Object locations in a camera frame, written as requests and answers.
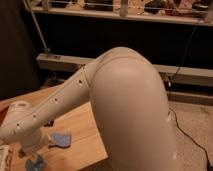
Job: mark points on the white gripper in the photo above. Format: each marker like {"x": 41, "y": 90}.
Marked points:
{"x": 33, "y": 142}

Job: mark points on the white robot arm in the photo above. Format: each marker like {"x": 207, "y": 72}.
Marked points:
{"x": 130, "y": 107}

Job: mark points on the orange carrot toy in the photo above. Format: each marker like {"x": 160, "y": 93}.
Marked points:
{"x": 21, "y": 153}

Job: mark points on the white tube bottle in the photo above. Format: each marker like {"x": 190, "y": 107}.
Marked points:
{"x": 6, "y": 154}

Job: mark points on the black and white striped block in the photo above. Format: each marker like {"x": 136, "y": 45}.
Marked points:
{"x": 49, "y": 124}

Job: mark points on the blue sponge cloth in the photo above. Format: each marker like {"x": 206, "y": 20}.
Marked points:
{"x": 60, "y": 140}

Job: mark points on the wooden table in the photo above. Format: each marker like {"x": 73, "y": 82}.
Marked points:
{"x": 86, "y": 145}

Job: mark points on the metal rod stand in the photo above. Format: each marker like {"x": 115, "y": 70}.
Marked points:
{"x": 46, "y": 49}

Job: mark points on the upper wooden shelf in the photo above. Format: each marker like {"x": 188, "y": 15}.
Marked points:
{"x": 120, "y": 12}

